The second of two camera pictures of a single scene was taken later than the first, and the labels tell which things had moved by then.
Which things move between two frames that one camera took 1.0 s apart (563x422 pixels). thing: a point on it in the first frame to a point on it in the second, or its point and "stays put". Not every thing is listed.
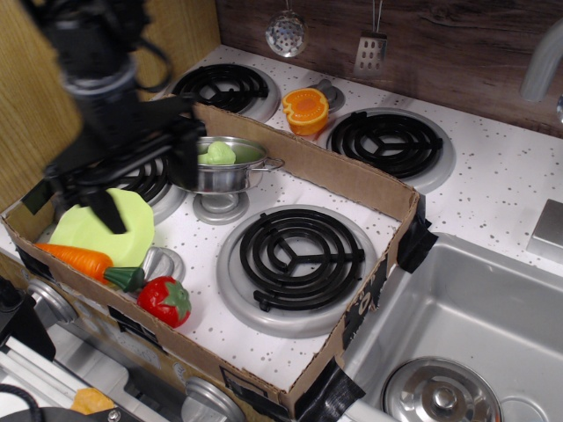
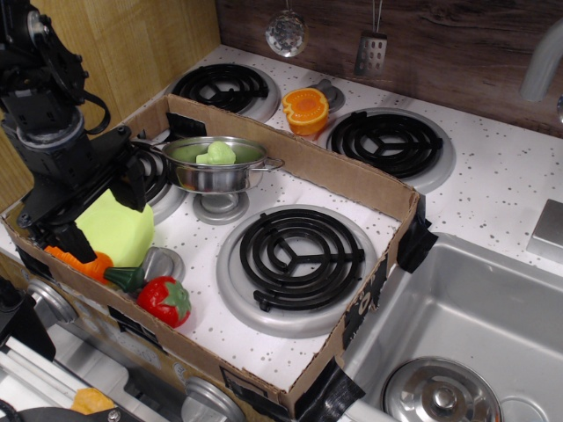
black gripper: x=116 y=130 to x=69 y=176
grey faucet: x=543 y=64 stays put
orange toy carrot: x=129 y=279 stays put
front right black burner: x=299 y=259 stays put
